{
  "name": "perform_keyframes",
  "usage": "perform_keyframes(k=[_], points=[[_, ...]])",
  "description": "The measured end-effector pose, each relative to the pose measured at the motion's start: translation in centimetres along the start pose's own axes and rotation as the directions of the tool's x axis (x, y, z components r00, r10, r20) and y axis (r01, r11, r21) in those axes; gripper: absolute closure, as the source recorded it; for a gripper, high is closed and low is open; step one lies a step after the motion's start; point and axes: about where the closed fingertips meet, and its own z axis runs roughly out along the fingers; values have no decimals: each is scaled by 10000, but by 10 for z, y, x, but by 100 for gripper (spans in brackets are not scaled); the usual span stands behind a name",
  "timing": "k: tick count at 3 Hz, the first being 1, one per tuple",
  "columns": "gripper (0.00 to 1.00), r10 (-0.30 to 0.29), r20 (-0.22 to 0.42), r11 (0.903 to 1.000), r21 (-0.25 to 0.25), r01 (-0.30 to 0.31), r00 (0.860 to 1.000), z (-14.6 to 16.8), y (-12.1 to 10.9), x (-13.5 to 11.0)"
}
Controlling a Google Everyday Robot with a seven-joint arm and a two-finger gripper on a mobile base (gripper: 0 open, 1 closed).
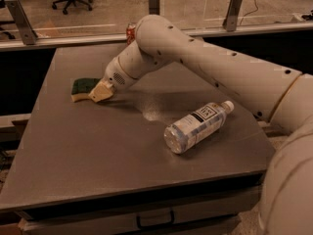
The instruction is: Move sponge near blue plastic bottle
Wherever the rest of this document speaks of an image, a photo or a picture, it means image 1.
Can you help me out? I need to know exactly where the right metal bracket post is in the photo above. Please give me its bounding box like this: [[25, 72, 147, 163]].
[[223, 0, 243, 32]]

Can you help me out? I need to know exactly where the metal bracket post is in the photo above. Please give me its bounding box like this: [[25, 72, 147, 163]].
[[5, 0, 37, 45], [223, 0, 243, 32], [149, 0, 160, 15]]

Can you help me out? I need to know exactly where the middle metal bracket post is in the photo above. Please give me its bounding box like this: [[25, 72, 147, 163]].
[[149, 0, 160, 15]]

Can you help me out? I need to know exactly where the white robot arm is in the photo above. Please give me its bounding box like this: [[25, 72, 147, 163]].
[[89, 15, 313, 235]]

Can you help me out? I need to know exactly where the red soda can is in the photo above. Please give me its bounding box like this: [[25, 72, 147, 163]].
[[126, 23, 136, 45]]

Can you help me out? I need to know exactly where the grey drawer with black handle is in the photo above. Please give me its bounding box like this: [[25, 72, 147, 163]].
[[19, 186, 261, 235]]

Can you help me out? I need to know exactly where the clear plastic water bottle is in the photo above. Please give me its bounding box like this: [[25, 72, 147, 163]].
[[164, 101, 234, 155]]

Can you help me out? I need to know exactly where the metal window ledge rail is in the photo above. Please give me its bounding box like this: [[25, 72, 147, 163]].
[[0, 22, 313, 52]]

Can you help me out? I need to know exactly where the green and yellow sponge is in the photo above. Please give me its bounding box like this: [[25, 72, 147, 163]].
[[71, 77, 100, 102]]

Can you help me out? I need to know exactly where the left metal bracket post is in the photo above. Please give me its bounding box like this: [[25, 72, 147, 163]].
[[5, 0, 37, 45]]

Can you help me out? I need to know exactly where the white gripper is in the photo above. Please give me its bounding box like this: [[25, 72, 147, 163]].
[[89, 57, 136, 103]]

